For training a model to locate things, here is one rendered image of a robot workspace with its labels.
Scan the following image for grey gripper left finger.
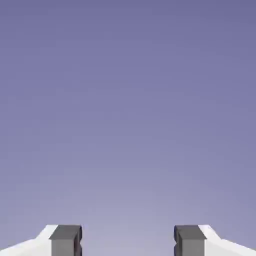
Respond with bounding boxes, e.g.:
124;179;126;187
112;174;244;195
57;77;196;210
0;224;83;256

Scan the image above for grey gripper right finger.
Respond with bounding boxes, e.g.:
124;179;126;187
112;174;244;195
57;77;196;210
173;224;256;256

